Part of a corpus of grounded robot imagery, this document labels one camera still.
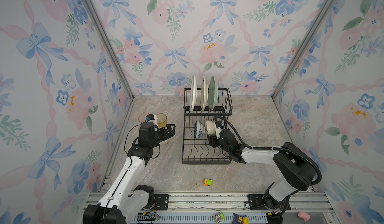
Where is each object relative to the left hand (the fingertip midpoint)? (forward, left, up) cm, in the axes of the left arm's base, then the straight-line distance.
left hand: (169, 126), depth 80 cm
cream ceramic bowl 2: (-2, +4, -16) cm, 17 cm away
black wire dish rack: (-6, -14, -17) cm, 23 cm away
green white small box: (-39, -25, -15) cm, 49 cm away
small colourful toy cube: (-24, -20, -16) cm, 35 cm away
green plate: (+9, -23, +16) cm, 29 cm away
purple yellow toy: (-40, -35, -16) cm, 55 cm away
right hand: (+3, -24, -11) cm, 27 cm away
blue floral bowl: (+3, -17, -8) cm, 19 cm away
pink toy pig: (-38, -65, -16) cm, 77 cm away
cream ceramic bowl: (+4, -23, -7) cm, 24 cm away
